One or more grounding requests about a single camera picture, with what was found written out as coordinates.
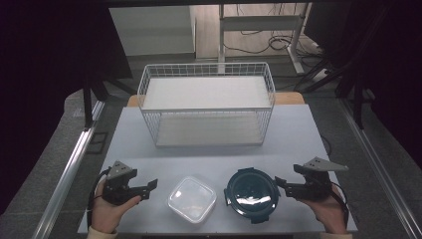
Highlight black square floor frame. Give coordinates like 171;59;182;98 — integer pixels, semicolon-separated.
86;130;109;155

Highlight wooden table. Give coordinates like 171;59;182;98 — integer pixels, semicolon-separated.
126;92;307;109

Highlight person's right hand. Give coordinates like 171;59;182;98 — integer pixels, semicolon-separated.
298;184;349;235

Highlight metal rail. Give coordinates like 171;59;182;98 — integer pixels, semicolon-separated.
31;99;107;239
337;98;422;239

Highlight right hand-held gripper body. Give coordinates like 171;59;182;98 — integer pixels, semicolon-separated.
293;156;350;202

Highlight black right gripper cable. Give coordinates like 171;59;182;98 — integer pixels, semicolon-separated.
329;180;350;229

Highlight white metal desk frame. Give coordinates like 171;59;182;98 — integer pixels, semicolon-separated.
217;2;313;75

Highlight black tripod legs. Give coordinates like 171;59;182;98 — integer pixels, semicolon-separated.
293;58;354;95

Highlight black stand leg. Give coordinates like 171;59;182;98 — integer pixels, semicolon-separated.
351;79;366;131
82;84;96;131

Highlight thin black table cable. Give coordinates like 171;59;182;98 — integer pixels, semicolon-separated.
319;134;333;157

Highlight white wire shelf rack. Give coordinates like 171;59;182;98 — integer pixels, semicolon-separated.
136;62;277;148

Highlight clear square plastic container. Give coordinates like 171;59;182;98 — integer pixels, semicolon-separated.
167;175;218;225

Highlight dark green round container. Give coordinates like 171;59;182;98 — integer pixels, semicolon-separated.
223;166;282;225

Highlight black floor cables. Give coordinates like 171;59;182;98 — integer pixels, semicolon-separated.
222;30;325;58

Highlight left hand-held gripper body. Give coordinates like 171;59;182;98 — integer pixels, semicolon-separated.
102;160;145;206

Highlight white cabinet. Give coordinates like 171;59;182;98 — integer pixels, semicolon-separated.
107;5;197;57

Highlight person's left hand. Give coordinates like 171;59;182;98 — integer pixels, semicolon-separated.
91;179;142;234

